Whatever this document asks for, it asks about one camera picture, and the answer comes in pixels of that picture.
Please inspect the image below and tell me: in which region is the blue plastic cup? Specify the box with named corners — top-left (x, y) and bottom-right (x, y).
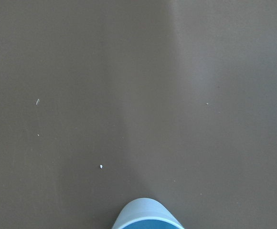
top-left (112, 198), bottom-right (184, 229)

